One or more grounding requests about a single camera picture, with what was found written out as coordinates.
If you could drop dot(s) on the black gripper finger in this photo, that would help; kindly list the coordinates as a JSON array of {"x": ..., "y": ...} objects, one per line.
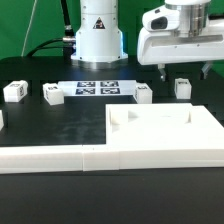
[
  {"x": 205, "y": 69},
  {"x": 161, "y": 68}
]

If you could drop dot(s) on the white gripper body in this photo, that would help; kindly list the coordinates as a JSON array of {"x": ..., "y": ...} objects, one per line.
[{"x": 167, "y": 46}]

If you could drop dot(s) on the white marker base plate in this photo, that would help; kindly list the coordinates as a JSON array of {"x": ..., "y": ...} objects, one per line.
[{"x": 97, "y": 88}]

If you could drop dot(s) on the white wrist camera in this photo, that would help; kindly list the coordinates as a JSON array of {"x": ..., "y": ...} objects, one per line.
[{"x": 160, "y": 19}]

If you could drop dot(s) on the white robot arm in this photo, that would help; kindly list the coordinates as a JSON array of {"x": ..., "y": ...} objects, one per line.
[{"x": 179, "y": 31}]

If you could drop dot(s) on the white obstacle fence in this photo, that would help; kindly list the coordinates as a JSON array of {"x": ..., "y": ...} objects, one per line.
[{"x": 32, "y": 159}]

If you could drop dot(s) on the white block left edge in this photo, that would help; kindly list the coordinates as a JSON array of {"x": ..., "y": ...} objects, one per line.
[{"x": 1, "y": 120}]

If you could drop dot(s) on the white square tabletop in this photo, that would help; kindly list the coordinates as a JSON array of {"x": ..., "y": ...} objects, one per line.
[{"x": 162, "y": 125}]

